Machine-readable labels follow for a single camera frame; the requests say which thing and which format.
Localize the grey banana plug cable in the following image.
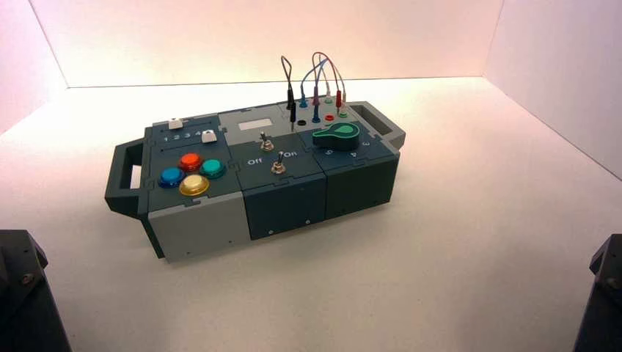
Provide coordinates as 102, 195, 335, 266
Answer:
317, 60, 348, 104

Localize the orange round push button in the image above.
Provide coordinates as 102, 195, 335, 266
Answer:
178, 153, 204, 173

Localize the blue round push button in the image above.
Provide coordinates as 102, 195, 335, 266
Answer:
158, 167, 186, 189

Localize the red banana plug cable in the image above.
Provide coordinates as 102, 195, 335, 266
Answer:
310, 51, 343, 116

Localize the green rotary selector knob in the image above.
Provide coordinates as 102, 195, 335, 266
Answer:
312, 122, 362, 151

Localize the blue banana plug cable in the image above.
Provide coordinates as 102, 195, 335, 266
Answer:
299, 59, 327, 124

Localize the teal round push button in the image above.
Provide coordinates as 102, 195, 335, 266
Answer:
200, 158, 227, 180

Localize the grey modular control box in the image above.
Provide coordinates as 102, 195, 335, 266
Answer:
104, 100, 406, 264

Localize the black banana plug cable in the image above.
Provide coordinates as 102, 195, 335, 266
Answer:
280, 55, 298, 133

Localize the yellow round push button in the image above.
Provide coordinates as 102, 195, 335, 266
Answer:
178, 174, 211, 197

